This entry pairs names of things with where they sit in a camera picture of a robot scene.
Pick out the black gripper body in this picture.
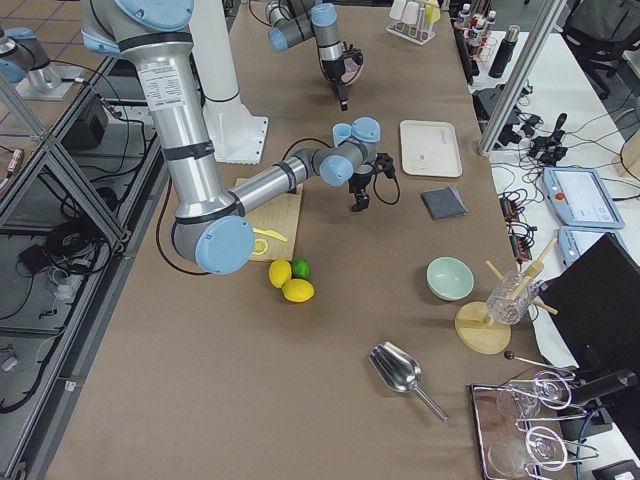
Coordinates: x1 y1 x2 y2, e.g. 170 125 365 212
320 57 348 95
348 167 374 198

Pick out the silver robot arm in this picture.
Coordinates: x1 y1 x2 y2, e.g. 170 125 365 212
82 1 380 275
265 1 348 111

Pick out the light blue plastic cup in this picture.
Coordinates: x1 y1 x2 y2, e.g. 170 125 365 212
332 123 351 147

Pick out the white plastic cup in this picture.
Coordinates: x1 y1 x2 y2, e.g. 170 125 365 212
389 0 406 21

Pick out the pink plastic cup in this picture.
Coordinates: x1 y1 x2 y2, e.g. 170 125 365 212
402 1 420 26

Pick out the yellow plastic cup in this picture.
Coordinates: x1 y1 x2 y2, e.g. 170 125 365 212
425 0 441 24

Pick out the wooden cup tree stand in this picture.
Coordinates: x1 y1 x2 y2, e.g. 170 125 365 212
455 238 558 354

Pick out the metal ice scoop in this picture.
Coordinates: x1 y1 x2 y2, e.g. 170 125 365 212
369 342 449 423

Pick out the pink bowl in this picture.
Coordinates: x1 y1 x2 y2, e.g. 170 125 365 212
340 52 364 86

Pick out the wooden cutting board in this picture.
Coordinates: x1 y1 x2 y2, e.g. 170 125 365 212
246 185 303 262

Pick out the grey folded cloth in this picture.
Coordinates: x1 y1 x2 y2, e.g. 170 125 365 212
421 186 468 221

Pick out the cream rabbit tray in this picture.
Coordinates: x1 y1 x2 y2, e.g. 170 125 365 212
399 120 463 178

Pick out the green lime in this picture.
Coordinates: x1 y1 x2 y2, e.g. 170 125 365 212
291 258 311 280

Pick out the yellow plastic knife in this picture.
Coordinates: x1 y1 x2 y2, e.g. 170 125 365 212
253 227 288 242

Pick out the yellow lemon near board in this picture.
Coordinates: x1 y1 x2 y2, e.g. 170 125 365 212
268 259 292 289

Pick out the yellow lemon outer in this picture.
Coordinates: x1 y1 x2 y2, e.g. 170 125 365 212
282 278 315 303

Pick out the upper lemon slice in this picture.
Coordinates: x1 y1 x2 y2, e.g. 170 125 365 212
253 238 268 255

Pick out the mint green bowl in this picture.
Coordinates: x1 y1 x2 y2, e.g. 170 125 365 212
426 257 475 301

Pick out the black water bottle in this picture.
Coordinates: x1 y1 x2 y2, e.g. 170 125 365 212
488 25 520 79

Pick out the clear glass on stand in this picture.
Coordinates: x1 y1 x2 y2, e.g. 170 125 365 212
486 271 541 325

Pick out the metal tray with glasses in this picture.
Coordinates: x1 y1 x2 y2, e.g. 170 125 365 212
469 370 599 479

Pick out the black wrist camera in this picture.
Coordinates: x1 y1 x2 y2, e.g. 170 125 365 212
343 48 362 82
375 152 396 179

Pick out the white wire cup rack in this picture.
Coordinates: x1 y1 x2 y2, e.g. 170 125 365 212
386 0 435 46

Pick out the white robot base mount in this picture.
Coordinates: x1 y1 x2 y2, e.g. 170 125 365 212
190 0 268 165

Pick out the aluminium frame post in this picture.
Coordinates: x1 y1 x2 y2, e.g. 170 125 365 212
478 0 566 157

